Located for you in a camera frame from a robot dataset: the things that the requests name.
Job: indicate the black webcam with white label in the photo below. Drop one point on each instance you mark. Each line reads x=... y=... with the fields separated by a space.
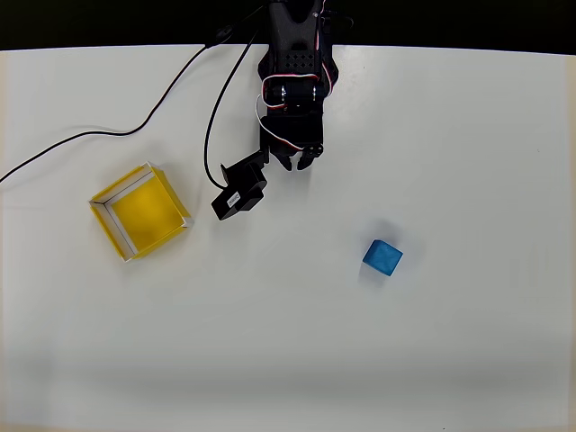
x=238 y=193

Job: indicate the blue cube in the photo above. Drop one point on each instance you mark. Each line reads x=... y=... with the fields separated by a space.
x=382 y=257

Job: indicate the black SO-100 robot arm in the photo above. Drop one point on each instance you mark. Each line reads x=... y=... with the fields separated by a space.
x=292 y=40

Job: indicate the yellow open paper box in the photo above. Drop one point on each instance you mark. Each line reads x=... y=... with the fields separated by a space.
x=144 y=213

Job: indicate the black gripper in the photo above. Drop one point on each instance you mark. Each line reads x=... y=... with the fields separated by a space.
x=292 y=152

